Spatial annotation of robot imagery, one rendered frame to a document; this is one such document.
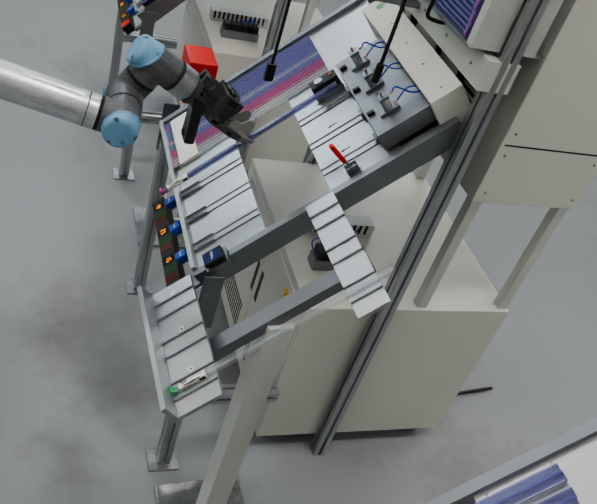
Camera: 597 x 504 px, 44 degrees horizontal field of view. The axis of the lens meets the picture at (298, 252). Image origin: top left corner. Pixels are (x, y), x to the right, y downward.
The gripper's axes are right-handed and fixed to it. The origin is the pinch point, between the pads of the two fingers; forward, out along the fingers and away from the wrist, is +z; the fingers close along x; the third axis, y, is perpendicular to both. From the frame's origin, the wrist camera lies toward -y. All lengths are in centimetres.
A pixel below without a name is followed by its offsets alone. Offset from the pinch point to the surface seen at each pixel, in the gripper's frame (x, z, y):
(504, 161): -21, 41, 41
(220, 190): 4.3, 8.2, -17.0
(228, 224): -9.4, 8.1, -17.4
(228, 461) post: -47, 34, -55
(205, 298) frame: -25.9, 7.4, -29.1
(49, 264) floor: 62, 17, -104
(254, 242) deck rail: -21.0, 8.6, -12.2
